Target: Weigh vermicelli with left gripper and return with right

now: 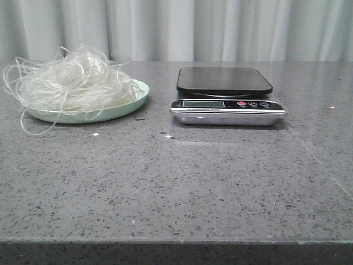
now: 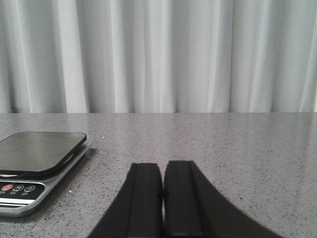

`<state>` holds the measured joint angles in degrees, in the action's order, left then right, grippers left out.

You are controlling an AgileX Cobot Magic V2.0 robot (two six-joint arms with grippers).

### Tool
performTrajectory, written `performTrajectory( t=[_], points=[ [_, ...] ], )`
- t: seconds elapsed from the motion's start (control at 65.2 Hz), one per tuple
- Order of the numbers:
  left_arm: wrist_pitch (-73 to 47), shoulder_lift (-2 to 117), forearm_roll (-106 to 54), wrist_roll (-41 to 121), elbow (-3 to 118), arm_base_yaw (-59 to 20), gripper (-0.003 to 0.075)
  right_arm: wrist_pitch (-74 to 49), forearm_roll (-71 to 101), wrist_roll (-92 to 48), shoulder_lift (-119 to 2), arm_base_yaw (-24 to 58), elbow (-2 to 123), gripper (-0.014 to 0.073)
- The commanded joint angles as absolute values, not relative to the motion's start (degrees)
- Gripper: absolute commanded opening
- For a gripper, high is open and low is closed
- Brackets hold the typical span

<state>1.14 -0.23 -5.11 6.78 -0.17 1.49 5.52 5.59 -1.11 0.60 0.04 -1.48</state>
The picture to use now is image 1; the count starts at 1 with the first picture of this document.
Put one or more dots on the white translucent vermicelli bundle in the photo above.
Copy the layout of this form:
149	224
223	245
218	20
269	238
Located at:
82	80

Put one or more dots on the black silver kitchen scale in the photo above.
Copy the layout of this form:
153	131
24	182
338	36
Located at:
234	96

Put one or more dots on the mint green plate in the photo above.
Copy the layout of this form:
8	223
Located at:
96	115

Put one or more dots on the white pleated curtain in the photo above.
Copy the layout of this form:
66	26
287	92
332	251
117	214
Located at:
180	30

